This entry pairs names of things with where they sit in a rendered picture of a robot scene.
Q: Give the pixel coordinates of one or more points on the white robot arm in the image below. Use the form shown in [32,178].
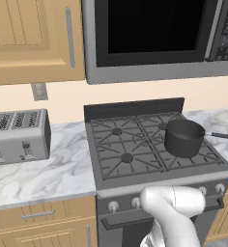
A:
[175,212]

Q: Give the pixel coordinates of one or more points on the grey stove with black grates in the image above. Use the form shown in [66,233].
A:
[132,173]

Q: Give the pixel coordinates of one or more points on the white stove knob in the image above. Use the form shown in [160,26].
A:
[113,206]
[220,187]
[203,190]
[136,202]

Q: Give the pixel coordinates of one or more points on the stainless steel microwave oven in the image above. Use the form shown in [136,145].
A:
[151,69]

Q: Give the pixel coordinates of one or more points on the dark grey saucepan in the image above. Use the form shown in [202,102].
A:
[183,141]

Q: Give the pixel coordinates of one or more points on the silver toaster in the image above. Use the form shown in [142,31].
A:
[19,141]

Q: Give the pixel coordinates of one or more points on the light wood drawer front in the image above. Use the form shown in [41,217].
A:
[71,210]

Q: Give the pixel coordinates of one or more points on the dark grey oven door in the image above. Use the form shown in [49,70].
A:
[132,236]

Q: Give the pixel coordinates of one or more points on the light wood base cupboard door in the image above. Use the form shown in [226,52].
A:
[54,236]

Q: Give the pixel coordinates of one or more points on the light wood base cupboard run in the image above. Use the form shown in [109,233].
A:
[225,218]

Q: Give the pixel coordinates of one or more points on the grey wall socket plate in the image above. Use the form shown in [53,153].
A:
[39,91]

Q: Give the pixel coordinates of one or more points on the light wood wall cupboard door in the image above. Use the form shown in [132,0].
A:
[29,64]

